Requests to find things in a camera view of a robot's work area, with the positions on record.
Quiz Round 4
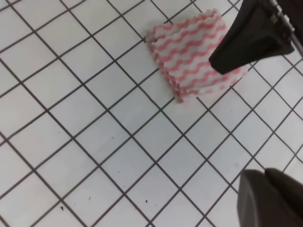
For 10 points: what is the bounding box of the white black grid tablecloth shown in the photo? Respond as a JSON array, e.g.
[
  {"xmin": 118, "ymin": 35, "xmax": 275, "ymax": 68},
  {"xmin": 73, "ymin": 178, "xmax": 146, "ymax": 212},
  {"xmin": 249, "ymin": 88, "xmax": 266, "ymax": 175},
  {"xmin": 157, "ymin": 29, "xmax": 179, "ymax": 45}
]
[{"xmin": 0, "ymin": 0, "xmax": 303, "ymax": 227}]

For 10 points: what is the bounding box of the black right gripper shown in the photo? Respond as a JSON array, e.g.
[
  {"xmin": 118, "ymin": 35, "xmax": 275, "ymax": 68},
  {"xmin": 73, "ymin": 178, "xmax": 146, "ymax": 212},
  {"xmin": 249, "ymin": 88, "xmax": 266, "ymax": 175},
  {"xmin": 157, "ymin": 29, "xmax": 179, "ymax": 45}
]
[{"xmin": 209, "ymin": 0, "xmax": 303, "ymax": 74}]

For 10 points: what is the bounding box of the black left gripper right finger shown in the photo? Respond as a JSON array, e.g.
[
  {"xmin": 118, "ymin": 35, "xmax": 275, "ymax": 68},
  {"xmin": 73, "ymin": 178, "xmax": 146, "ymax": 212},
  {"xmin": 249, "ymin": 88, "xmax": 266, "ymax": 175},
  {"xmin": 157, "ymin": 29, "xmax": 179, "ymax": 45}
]
[{"xmin": 265, "ymin": 168, "xmax": 303, "ymax": 227}]

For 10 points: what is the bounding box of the pink white wavy striped towel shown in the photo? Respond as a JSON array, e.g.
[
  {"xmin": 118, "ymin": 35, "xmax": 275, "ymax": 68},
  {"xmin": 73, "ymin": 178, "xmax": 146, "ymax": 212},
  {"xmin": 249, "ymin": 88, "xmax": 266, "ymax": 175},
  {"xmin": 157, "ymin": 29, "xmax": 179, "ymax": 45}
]
[{"xmin": 144, "ymin": 9, "xmax": 248, "ymax": 103}]

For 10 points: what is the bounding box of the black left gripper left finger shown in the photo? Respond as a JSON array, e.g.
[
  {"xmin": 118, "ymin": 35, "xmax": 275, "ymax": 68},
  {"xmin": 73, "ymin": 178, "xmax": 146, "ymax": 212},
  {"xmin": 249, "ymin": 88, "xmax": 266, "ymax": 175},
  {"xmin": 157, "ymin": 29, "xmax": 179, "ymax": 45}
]
[{"xmin": 237, "ymin": 170, "xmax": 296, "ymax": 227}]

